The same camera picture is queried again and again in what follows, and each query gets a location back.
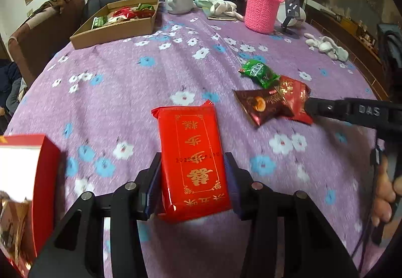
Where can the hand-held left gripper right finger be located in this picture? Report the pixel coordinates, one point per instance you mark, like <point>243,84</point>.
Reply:
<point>230,183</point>

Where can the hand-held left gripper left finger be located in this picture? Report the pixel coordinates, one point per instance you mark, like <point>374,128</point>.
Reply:
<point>154,190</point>

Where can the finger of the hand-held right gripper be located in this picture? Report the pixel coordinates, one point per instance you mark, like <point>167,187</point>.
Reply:
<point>326,107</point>

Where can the red candy packet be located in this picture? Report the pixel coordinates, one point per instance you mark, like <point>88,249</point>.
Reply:
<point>293,94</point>

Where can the red gold-print snack packet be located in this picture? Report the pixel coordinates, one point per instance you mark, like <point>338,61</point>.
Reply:
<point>188,155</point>

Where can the red box with white inside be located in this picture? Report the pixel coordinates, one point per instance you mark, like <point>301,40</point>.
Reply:
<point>47,171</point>

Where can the person's right hand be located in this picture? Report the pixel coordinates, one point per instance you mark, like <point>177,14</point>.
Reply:
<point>383,199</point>

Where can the white socks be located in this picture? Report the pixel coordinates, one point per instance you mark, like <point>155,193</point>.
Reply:
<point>326,45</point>

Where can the dark brown snack packet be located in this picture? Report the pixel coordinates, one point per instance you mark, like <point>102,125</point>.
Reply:
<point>263,105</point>

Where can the black bag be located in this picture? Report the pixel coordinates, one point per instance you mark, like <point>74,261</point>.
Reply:
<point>389,45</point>

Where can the green candy packet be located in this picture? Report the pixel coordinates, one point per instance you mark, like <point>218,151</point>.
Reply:
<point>259,72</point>

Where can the white bowl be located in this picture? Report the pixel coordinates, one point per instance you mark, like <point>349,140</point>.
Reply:
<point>298,15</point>

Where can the black phone stand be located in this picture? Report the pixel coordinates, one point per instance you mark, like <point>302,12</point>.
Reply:
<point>290,14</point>

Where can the purple floral tablecloth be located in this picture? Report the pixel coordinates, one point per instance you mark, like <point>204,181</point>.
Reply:
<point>125,83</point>

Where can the flat beige card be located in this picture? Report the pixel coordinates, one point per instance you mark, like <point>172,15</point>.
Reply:
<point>221,18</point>

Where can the white cloth bundle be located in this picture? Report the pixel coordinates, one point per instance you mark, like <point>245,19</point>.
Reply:
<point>224,7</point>

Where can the gold snack packet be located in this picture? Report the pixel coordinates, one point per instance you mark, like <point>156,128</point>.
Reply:
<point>12,224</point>

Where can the light green cloth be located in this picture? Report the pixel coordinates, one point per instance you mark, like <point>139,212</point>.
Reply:
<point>204,1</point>

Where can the brown cardboard box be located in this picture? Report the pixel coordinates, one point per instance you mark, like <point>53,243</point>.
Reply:
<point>119,31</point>

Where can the green snack packet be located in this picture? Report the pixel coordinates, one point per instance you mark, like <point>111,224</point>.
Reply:
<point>100,22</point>

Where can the dark red snack packet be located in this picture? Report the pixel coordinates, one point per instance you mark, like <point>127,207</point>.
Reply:
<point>145,13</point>

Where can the red and white snack packet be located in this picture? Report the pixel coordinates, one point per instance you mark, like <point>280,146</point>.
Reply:
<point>121,12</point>

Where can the white ceramic cup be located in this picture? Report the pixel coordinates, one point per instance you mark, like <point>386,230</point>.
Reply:
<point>179,3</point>

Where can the dark blue clothing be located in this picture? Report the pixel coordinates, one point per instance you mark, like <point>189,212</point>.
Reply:
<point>11,77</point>

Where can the brown armchair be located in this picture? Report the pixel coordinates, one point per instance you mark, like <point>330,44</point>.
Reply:
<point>47,33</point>

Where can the brown cloth on armchair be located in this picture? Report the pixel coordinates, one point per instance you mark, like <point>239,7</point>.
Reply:
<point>59,0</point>

